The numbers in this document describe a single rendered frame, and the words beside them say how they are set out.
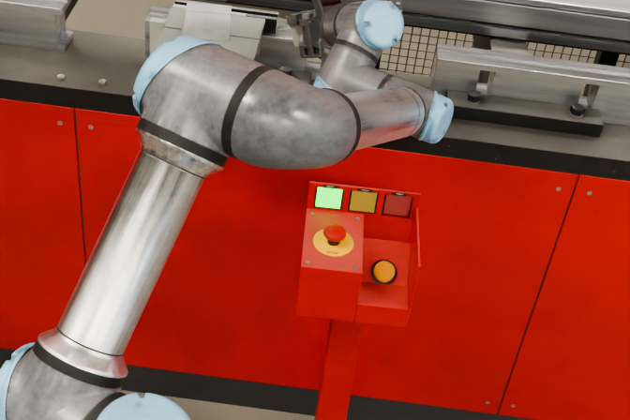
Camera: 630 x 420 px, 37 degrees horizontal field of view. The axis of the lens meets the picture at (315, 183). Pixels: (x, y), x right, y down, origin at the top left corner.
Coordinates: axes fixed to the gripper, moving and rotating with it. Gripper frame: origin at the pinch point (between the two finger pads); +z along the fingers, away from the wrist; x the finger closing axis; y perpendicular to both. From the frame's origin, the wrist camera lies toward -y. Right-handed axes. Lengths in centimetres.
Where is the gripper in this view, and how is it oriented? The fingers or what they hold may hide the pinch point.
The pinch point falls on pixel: (294, 16)
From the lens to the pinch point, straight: 180.3
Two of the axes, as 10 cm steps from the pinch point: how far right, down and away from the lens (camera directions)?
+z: -4.1, -1.3, 9.0
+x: 9.0, -2.0, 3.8
